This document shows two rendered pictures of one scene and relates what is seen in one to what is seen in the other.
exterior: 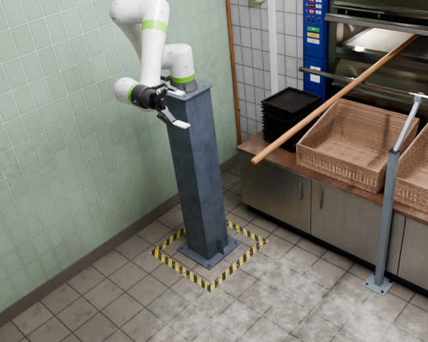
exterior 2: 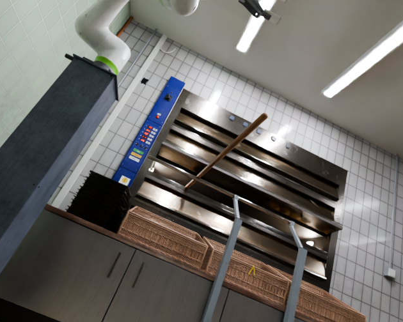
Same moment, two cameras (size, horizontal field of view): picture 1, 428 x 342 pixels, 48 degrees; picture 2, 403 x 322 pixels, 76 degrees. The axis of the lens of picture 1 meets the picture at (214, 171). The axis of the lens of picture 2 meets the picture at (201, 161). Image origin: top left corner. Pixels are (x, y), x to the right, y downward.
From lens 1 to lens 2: 2.32 m
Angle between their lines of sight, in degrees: 77
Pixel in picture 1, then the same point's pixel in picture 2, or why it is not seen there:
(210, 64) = not seen: hidden behind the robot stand
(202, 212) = (7, 229)
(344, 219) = (160, 301)
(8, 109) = not seen: outside the picture
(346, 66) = (150, 186)
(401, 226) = (222, 301)
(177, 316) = not seen: outside the picture
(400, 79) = (188, 204)
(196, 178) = (49, 168)
